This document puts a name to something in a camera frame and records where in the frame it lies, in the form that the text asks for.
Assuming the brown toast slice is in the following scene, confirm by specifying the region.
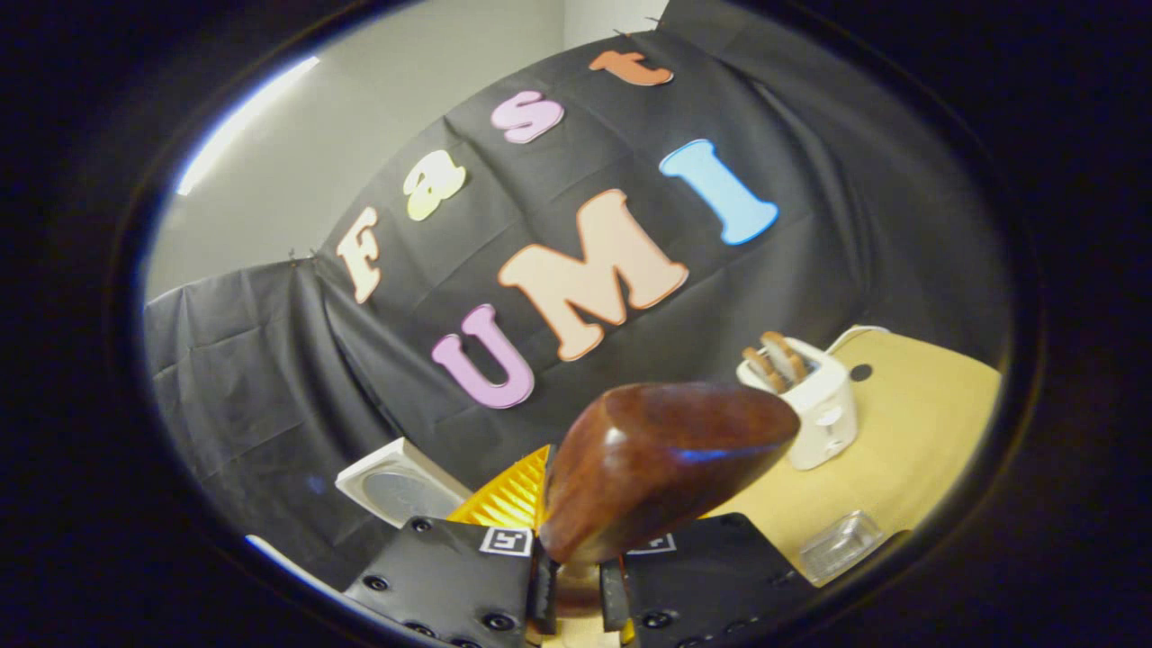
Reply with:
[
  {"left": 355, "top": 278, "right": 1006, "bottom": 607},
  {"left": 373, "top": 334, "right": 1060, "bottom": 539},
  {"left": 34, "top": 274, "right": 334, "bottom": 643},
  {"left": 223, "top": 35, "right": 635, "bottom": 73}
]
[
  {"left": 760, "top": 330, "right": 808, "bottom": 383},
  {"left": 742, "top": 346, "right": 782, "bottom": 392}
]

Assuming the black backdrop cloth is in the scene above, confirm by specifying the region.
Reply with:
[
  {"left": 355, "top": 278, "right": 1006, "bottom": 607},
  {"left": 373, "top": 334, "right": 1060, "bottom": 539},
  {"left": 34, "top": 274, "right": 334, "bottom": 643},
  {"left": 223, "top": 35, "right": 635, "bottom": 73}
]
[{"left": 144, "top": 0, "right": 1013, "bottom": 590}]

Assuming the brown wooden spoon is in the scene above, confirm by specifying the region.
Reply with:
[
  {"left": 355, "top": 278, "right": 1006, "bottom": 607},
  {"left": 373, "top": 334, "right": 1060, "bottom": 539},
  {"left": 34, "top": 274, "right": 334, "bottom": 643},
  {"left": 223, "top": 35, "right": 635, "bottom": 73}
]
[{"left": 540, "top": 382, "right": 802, "bottom": 566}]

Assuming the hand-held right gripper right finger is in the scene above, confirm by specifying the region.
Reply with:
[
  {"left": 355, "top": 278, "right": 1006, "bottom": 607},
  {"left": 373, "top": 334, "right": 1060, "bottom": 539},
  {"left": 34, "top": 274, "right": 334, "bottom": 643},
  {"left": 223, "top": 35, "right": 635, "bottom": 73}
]
[{"left": 598, "top": 513, "right": 797, "bottom": 648}]

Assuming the white rice cooker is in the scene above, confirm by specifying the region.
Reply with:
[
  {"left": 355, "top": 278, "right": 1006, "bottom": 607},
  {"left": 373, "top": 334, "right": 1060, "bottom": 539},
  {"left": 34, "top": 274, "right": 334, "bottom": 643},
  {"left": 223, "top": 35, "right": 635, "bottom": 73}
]
[{"left": 335, "top": 437, "right": 473, "bottom": 530}]

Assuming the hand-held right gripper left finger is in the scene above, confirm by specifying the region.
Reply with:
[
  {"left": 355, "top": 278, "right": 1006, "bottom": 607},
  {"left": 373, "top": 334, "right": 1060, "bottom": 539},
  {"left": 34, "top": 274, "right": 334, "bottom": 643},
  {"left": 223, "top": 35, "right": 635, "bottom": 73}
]
[{"left": 342, "top": 444, "right": 559, "bottom": 648}]

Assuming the white toaster cable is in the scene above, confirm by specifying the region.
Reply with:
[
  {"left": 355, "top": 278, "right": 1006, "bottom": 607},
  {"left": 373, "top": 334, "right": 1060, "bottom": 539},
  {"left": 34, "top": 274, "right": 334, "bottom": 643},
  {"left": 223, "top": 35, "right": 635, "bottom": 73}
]
[{"left": 823, "top": 324, "right": 892, "bottom": 356}]

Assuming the white toaster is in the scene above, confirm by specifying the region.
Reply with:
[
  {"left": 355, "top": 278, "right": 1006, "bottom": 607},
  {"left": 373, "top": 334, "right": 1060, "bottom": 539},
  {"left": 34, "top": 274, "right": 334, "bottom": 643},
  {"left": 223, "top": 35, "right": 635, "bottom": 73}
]
[{"left": 736, "top": 337, "right": 859, "bottom": 472}]

